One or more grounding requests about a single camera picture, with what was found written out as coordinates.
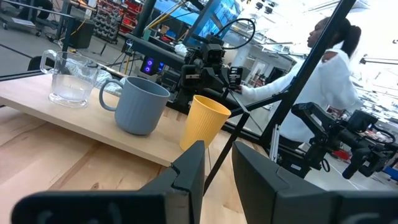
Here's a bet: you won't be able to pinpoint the black desk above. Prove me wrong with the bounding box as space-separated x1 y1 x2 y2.
126 32 187 71

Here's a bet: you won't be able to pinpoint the black box purple lights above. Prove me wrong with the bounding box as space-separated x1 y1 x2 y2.
139 55 166 76

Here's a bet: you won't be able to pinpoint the black device white stripes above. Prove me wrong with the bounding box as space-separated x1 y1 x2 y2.
228 66 244 90

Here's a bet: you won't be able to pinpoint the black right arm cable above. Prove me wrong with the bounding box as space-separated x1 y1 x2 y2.
214 17 256 50

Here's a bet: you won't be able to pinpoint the black floor box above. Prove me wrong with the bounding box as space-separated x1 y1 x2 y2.
68 18 95 50

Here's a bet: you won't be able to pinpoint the blue screen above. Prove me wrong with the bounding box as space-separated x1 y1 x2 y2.
154 0 243 47

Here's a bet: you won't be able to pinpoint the red parts bin rack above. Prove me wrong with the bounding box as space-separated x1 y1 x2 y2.
93 0 146 44

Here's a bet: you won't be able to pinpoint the clear glass mug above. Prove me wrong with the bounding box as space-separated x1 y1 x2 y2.
39 49 101 109

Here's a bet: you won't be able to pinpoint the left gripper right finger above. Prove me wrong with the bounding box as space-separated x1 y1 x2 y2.
231 141 398 224

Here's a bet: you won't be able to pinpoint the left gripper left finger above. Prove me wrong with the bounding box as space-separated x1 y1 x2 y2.
11 139 206 224

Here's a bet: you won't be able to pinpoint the metal cart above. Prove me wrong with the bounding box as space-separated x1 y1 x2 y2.
0 0 75 38

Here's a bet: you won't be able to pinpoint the person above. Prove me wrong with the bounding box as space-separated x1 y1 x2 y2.
239 17 364 147

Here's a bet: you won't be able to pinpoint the grey ribbed mug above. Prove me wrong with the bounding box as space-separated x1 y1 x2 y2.
98 76 171 136

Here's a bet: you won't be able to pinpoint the yellow ribbed cup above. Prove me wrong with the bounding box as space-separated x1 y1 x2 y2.
179 95 233 152

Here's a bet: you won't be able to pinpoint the black table rig frame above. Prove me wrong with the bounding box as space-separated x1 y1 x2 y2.
0 0 358 147

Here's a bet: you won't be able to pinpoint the wooden shelf black metal frame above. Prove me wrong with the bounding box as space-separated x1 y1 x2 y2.
0 73 251 195

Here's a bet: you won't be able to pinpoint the white cloth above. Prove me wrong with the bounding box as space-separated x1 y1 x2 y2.
91 63 129 96

